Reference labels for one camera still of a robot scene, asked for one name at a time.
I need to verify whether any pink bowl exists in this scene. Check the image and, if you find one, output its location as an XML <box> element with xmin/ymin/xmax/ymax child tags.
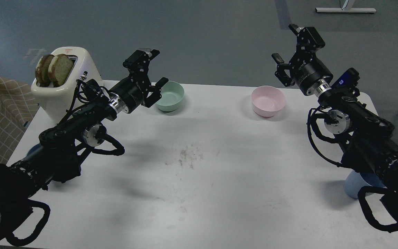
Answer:
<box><xmin>250</xmin><ymin>85</ymin><xmax>286</xmax><ymax>118</ymax></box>

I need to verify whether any checkered beige cloth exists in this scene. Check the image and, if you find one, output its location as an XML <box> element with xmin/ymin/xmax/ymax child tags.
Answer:
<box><xmin>0</xmin><ymin>77</ymin><xmax>38</xmax><ymax>164</ymax></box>

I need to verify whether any toast slice right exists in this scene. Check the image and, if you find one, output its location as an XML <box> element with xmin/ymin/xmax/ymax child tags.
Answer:
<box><xmin>48</xmin><ymin>54</ymin><xmax>73</xmax><ymax>87</ymax></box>

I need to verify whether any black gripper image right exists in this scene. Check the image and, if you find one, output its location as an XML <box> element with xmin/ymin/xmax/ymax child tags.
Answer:
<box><xmin>272</xmin><ymin>24</ymin><xmax>333</xmax><ymax>96</ymax></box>

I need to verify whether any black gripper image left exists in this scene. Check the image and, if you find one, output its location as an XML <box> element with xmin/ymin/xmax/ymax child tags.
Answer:
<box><xmin>108</xmin><ymin>49</ymin><xmax>169</xmax><ymax>114</ymax></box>

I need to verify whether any toast slice left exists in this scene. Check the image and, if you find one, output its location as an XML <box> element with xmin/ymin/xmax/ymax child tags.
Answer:
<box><xmin>35</xmin><ymin>55</ymin><xmax>54</xmax><ymax>87</ymax></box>

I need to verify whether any cream white toaster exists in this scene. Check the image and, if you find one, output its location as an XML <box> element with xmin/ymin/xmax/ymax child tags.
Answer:
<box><xmin>31</xmin><ymin>47</ymin><xmax>104</xmax><ymax>123</ymax></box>

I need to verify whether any toast slice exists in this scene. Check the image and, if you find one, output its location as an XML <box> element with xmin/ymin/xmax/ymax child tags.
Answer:
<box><xmin>35</xmin><ymin>55</ymin><xmax>54</xmax><ymax>87</ymax></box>
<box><xmin>48</xmin><ymin>54</ymin><xmax>73</xmax><ymax>87</ymax></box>

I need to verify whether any blue cup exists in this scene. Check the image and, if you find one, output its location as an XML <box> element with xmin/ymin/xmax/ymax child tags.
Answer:
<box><xmin>344</xmin><ymin>170</ymin><xmax>386</xmax><ymax>200</ymax></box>
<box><xmin>26</xmin><ymin>144</ymin><xmax>41</xmax><ymax>157</ymax></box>

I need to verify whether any white desk leg base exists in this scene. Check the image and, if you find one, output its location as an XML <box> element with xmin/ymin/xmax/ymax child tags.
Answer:
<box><xmin>315</xmin><ymin>0</ymin><xmax>377</xmax><ymax>14</ymax></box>

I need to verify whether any green bowl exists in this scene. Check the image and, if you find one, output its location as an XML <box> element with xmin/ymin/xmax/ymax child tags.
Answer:
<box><xmin>156</xmin><ymin>81</ymin><xmax>185</xmax><ymax>112</ymax></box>

